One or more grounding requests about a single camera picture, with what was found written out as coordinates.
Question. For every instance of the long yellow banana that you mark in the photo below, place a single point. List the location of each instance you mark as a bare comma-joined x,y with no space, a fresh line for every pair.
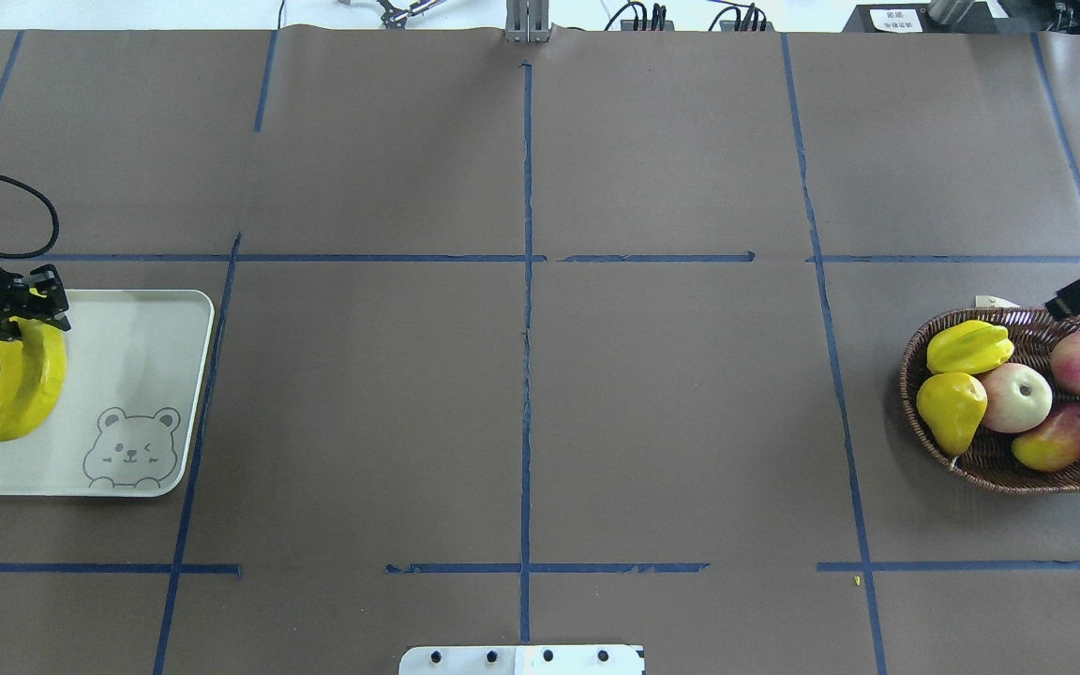
11,373

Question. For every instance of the yellow starfruit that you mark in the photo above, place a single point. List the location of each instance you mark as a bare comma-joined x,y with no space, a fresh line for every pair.
973,347

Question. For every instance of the brown wicker basket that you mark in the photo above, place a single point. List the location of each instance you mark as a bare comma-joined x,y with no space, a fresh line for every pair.
990,463

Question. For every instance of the white paper price tag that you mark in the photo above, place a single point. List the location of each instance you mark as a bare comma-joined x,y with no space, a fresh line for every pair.
991,301

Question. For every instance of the white bear tray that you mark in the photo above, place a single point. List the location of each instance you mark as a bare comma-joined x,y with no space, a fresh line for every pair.
123,423

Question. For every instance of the pale peach fruit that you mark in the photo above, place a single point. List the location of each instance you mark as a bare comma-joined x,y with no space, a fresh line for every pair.
1018,397

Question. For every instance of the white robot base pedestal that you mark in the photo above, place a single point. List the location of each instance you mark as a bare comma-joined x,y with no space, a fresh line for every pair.
525,659

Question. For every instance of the orange mango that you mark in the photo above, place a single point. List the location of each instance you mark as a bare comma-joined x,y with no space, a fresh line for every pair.
1054,444

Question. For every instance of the yellow pear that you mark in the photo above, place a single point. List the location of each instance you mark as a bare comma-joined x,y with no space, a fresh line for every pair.
952,405

